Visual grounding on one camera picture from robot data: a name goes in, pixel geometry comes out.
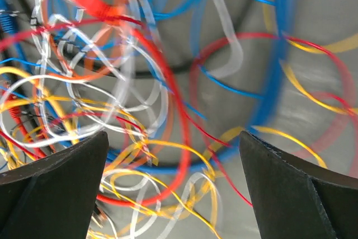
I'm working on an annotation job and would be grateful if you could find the black cable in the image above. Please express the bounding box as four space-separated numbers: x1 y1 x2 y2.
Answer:
0 0 252 167

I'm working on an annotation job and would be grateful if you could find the thin red wire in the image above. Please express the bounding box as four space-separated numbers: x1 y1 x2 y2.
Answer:
0 19 358 209

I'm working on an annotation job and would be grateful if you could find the thick blue ethernet cable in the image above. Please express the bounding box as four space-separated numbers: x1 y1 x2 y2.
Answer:
106 0 325 174

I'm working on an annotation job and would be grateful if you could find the thin yellow wire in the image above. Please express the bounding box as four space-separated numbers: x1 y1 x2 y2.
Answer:
0 0 358 239

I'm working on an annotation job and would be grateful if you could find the thin white wire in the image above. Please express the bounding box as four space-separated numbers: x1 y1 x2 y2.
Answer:
0 0 244 239

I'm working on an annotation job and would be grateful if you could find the thin blue wire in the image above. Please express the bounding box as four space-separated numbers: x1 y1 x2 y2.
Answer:
0 0 277 122

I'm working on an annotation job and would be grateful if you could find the thick yellow ethernet cable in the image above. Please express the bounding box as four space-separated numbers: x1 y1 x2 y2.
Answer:
0 67 81 144

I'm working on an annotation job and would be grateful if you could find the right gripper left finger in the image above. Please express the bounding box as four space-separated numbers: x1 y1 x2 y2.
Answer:
1 131 109 238

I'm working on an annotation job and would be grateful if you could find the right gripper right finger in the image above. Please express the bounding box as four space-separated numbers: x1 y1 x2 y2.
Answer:
239 131 357 238

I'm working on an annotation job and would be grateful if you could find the thick red ethernet cable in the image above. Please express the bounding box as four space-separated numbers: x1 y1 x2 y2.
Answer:
67 0 192 208

